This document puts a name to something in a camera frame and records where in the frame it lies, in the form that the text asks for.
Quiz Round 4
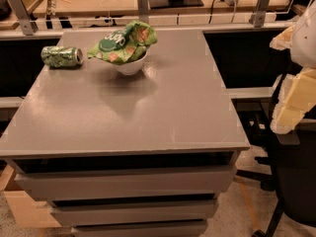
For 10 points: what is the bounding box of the green soda can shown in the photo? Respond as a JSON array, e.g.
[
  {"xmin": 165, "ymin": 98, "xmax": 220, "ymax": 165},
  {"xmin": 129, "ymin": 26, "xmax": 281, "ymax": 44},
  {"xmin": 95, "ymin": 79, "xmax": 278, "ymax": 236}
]
[{"xmin": 40, "ymin": 46, "xmax": 83, "ymax": 67}]

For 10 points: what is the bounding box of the cardboard box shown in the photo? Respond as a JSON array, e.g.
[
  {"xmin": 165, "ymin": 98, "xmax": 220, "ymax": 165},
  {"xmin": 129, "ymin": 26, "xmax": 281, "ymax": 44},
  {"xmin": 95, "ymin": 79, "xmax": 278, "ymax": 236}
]
[{"xmin": 0, "ymin": 165, "xmax": 60, "ymax": 228}]

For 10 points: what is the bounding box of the grey drawer cabinet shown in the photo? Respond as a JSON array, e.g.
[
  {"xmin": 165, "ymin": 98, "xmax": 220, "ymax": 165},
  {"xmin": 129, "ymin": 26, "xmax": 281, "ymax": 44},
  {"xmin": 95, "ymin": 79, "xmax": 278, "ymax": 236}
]
[{"xmin": 1, "ymin": 29, "xmax": 249, "ymax": 237}]

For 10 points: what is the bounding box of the right metal bracket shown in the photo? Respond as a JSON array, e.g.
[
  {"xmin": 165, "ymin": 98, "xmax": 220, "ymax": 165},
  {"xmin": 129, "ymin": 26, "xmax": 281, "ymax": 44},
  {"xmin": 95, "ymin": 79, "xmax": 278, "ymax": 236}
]
[{"xmin": 249, "ymin": 0, "xmax": 270, "ymax": 28}]

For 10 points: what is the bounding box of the left metal bracket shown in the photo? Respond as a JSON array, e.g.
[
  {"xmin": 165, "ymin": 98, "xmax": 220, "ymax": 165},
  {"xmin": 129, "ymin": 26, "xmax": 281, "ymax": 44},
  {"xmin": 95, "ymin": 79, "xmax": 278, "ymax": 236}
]
[{"xmin": 1, "ymin": 0, "xmax": 38, "ymax": 36}]

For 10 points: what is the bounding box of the metal bracket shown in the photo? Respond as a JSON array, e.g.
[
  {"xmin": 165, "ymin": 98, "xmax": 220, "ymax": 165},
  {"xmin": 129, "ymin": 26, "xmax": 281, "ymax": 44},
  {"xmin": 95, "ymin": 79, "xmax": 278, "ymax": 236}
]
[
  {"xmin": 249, "ymin": 0, "xmax": 270, "ymax": 28},
  {"xmin": 1, "ymin": 0, "xmax": 38, "ymax": 36},
  {"xmin": 137, "ymin": 0, "xmax": 149, "ymax": 23}
]

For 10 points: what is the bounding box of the middle metal bracket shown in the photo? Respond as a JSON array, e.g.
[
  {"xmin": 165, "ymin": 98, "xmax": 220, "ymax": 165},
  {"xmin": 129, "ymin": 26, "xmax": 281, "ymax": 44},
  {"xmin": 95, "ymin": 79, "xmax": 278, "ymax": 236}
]
[{"xmin": 137, "ymin": 0, "xmax": 149, "ymax": 23}]

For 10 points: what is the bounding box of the white bowl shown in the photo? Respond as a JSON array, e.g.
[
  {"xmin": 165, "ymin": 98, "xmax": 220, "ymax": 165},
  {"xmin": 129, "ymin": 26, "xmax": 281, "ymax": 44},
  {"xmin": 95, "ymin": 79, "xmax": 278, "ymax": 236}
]
[{"xmin": 113, "ymin": 52, "xmax": 147, "ymax": 76}]

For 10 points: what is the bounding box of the green rice chip bag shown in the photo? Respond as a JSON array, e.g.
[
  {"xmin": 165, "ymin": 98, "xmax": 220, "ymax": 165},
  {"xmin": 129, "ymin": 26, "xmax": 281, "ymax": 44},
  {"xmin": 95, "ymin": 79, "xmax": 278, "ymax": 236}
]
[{"xmin": 87, "ymin": 21, "xmax": 158, "ymax": 65}]

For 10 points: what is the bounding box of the wooden workbench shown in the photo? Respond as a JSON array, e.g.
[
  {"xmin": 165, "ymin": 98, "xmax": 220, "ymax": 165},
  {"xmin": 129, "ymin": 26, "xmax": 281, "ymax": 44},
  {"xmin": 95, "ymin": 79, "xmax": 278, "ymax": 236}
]
[{"xmin": 0, "ymin": 0, "xmax": 291, "ymax": 30}]

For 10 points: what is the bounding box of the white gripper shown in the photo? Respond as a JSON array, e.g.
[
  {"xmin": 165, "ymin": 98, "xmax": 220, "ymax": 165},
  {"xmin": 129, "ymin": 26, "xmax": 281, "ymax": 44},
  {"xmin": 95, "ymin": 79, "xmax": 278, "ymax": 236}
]
[{"xmin": 270, "ymin": 1, "xmax": 316, "ymax": 134}]

